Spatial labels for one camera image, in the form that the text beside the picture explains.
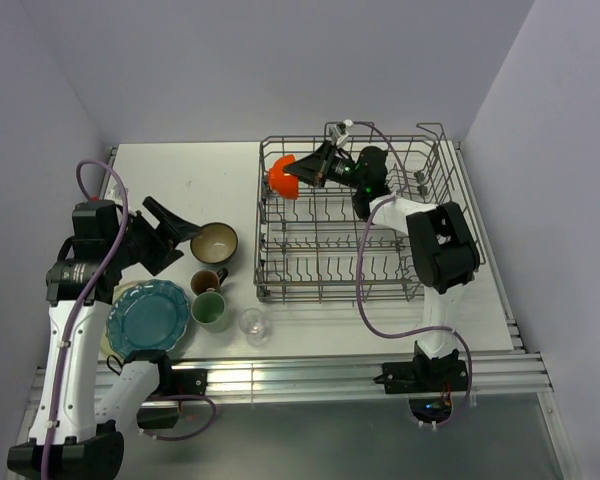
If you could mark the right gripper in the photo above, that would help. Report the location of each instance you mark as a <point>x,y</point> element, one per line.
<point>313,168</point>

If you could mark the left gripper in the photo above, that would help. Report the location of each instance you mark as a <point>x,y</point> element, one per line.
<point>163,252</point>

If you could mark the orange plastic bowl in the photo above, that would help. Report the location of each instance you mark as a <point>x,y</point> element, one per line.
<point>284,184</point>

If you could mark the blue floral ceramic bowl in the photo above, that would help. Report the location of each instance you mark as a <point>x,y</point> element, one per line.
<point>216,243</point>

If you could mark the dark brown mug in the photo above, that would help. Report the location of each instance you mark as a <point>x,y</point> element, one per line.
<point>208,280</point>

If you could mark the green plastic cup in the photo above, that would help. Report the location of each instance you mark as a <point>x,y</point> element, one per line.
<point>209,310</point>

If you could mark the clear plastic glass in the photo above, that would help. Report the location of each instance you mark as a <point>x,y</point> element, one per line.
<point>254,325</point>

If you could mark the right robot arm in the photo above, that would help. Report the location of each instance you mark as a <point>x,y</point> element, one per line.
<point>443,250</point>

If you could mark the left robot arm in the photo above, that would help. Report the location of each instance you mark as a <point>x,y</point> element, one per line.
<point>74,436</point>

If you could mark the teal scalloped plate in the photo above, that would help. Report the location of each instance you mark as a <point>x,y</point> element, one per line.
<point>149,315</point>

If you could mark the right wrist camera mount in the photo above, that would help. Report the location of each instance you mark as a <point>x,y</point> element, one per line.
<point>339,132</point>

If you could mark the grey wire dish rack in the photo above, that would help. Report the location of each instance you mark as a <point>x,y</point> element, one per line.
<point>315,248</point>

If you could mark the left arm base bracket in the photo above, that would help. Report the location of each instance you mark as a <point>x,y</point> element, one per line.
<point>188,382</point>

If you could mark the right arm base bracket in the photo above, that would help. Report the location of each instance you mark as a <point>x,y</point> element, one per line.
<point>423,375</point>

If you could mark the aluminium extrusion rail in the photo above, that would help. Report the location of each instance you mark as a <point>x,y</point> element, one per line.
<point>317,379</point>

